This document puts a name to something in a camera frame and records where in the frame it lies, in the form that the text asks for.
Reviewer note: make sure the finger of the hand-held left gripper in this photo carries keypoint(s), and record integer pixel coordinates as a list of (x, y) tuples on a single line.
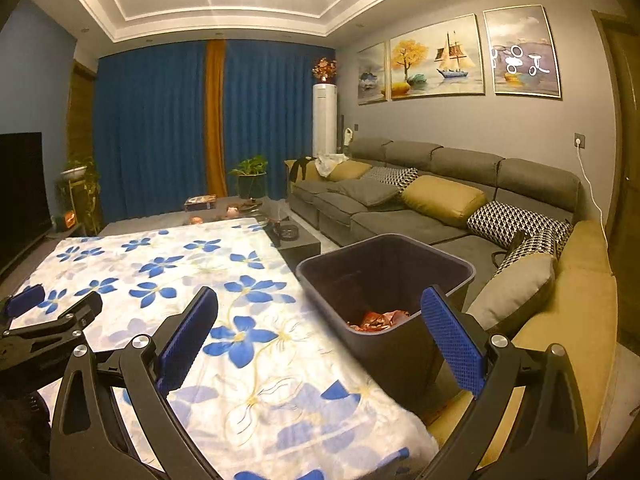
[(75, 315), (25, 298)]

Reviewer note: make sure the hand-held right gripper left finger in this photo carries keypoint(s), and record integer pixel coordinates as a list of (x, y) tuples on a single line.
[(187, 340)]

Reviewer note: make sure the grey and yellow sectional sofa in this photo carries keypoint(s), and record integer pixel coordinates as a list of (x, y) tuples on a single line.
[(400, 220)]

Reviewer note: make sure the framed grey purple painting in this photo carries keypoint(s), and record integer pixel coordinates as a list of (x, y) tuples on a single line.
[(522, 52)]

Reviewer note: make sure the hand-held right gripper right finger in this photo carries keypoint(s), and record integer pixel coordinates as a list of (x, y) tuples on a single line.
[(452, 345)]

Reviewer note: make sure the potted plant in dark pot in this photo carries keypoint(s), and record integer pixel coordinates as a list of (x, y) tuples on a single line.
[(247, 165)]

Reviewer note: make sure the wall socket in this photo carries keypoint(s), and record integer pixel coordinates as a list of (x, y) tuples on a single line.
[(578, 141)]

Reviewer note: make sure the trailing plant on stand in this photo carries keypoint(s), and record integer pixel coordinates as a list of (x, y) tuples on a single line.
[(80, 170)]

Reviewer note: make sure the white clothes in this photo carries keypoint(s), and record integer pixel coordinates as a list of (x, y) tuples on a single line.
[(330, 161)]

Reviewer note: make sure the red snack packet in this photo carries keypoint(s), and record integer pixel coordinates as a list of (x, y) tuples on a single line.
[(377, 321)]

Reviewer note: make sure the flat printed box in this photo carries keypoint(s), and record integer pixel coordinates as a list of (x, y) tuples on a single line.
[(200, 202)]

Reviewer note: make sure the dark coffee table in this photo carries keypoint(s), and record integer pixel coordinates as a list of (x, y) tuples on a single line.
[(300, 247)]

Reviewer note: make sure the orange artificial flowers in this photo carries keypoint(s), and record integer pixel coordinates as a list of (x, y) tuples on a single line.
[(325, 69)]

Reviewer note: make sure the white standing air conditioner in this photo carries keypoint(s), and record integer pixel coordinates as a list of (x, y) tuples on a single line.
[(325, 120)]

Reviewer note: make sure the houndstooth cushion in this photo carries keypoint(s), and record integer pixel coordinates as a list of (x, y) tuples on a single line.
[(539, 246)]

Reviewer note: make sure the black television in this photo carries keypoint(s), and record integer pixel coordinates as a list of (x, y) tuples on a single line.
[(20, 200)]

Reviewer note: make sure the flat grey cushion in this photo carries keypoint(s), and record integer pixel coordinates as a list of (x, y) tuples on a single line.
[(367, 190)]

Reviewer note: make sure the large black white patterned cushion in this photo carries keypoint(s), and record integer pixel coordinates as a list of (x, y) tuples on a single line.
[(517, 222)]

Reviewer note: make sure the black garment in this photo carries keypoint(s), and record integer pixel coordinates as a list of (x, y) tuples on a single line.
[(298, 167)]

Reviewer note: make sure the grey cushion with dark edge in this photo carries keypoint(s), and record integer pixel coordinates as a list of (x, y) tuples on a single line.
[(515, 290)]

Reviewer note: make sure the dark grey trash bin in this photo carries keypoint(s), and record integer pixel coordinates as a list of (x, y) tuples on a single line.
[(400, 270)]

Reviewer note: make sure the wide blue curtain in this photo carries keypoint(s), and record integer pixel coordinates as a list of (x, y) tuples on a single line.
[(150, 135)]

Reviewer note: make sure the dark ashtray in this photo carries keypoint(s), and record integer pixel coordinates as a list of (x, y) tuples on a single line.
[(288, 230)]

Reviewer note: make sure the black handbag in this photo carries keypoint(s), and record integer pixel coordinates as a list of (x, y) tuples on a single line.
[(515, 242)]

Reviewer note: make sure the framed tree and ship painting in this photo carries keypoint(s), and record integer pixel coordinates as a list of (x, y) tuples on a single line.
[(435, 60)]

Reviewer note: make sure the orange curtain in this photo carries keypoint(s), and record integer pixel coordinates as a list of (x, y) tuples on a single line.
[(216, 120)]

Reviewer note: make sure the small yellow cushion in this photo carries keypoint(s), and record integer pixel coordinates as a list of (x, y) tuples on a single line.
[(350, 170)]

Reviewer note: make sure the large yellow leather cushion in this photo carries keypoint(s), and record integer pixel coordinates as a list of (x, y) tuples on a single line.
[(442, 201)]

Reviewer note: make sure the wooden door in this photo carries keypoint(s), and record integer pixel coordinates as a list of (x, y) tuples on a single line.
[(620, 160)]

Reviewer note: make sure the small black white patterned cushion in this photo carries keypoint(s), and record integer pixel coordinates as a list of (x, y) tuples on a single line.
[(392, 176)]

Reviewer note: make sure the small framed painting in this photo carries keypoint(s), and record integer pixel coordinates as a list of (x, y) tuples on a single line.
[(372, 74)]

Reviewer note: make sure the blue floral tablecloth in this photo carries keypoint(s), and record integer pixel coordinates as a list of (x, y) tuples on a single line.
[(250, 285)]

